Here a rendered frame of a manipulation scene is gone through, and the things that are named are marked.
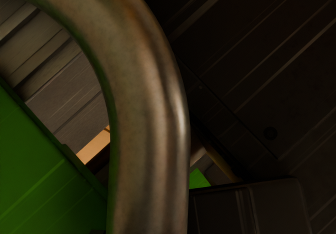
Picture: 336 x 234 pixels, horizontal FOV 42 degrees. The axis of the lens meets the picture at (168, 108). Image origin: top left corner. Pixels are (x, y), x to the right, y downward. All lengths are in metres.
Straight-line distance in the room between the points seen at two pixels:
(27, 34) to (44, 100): 0.44
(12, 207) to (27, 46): 0.07
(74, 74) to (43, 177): 0.47
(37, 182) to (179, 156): 0.07
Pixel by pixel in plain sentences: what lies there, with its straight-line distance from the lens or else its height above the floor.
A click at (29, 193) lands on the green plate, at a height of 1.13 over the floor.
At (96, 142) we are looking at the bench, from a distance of 1.00.
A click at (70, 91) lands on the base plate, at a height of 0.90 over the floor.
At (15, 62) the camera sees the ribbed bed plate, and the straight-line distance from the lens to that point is 0.22.
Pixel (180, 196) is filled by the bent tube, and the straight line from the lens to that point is 0.16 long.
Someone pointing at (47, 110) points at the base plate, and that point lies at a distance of 0.69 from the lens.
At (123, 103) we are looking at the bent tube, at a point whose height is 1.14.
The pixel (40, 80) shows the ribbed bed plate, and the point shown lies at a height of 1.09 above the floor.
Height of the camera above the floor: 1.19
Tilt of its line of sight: 16 degrees down
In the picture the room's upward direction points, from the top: 137 degrees clockwise
